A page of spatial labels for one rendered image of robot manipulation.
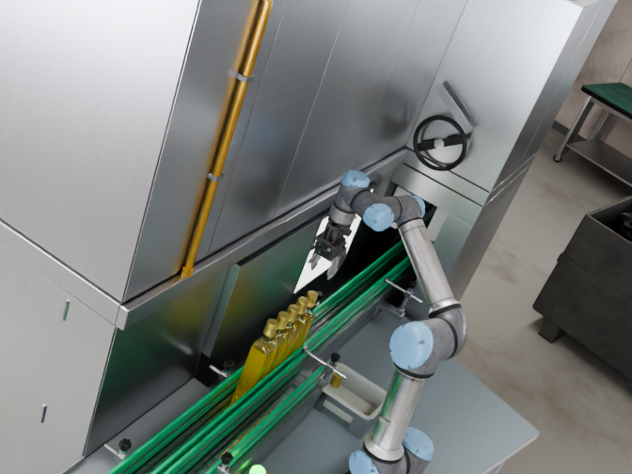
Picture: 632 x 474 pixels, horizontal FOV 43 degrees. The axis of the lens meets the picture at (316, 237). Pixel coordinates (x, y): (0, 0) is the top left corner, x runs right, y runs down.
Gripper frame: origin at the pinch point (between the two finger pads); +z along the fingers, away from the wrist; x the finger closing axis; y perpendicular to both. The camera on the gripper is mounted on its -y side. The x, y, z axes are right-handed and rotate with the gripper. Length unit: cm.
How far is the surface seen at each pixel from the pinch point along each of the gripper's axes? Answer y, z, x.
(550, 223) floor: -433, 126, 30
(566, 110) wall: -676, 103, -25
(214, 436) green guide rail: 51, 31, 5
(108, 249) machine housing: 77, -26, -23
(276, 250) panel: 9.9, -4.2, -12.4
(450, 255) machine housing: -84, 17, 20
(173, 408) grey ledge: 46, 37, -12
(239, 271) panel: 30.6, -5.5, -12.8
